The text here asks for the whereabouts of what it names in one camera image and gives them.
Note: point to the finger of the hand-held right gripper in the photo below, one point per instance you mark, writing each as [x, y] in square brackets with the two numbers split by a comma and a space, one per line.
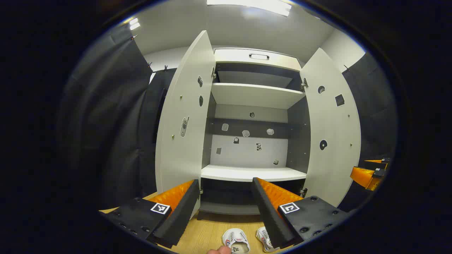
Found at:
[378, 164]
[365, 176]

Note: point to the large ceiling light panel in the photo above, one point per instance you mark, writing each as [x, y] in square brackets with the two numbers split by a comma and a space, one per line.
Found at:
[254, 5]

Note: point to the metal door hinge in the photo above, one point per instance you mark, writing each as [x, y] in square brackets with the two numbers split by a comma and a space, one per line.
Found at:
[213, 73]
[303, 192]
[304, 84]

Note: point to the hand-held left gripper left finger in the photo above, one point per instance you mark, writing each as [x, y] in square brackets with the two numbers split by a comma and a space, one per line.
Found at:
[183, 215]

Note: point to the white cabinet door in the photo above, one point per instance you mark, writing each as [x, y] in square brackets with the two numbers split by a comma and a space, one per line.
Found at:
[183, 155]
[332, 165]

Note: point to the white shoe with yellow sole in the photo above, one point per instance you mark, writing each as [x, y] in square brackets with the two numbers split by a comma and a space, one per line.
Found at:
[263, 238]
[236, 237]

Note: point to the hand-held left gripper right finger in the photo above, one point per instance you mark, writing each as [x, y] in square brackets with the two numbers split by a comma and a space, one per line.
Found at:
[268, 215]

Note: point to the small ceiling light panel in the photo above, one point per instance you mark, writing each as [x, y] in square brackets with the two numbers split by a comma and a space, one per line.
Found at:
[134, 24]

